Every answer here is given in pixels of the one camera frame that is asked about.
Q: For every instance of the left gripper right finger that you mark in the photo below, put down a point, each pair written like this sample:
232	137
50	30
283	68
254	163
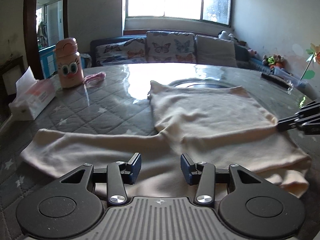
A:
205	175

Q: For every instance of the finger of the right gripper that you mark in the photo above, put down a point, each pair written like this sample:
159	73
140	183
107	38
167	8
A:
305	120

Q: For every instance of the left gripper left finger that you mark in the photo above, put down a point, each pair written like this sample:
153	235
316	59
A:
115	176

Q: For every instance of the cream knit sweater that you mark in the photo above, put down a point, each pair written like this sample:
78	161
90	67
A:
220	126

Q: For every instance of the black remote control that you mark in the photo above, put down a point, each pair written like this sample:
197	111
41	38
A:
275	79

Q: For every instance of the plush toys on sofa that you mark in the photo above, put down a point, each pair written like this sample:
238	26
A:
273	61

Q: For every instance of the colourful flower pinwheel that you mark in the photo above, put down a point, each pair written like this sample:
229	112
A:
313	53

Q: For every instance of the white tissue pack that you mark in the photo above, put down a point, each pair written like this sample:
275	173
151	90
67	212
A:
32	97

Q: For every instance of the pink cartoon water bottle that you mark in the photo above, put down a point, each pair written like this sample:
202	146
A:
68	60

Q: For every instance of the beige cushion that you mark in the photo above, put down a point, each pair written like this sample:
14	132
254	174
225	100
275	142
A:
215	51

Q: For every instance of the butterfly print cushion left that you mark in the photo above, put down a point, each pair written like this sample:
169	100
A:
130	51

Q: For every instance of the butterfly print cushion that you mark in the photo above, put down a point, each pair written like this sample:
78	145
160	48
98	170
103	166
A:
130	51
170	46

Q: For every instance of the dark blue sofa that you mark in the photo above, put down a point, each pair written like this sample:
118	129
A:
242	54

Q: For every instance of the blue plastic cabinet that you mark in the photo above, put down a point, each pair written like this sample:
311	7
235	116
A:
48	61

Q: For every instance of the butterfly print cushion middle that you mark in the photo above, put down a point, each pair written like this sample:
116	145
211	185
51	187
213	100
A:
170	46

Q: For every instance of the window with frame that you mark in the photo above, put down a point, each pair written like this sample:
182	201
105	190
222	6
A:
216	11

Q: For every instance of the dark wooden door frame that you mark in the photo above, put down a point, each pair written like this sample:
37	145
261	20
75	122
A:
30	39

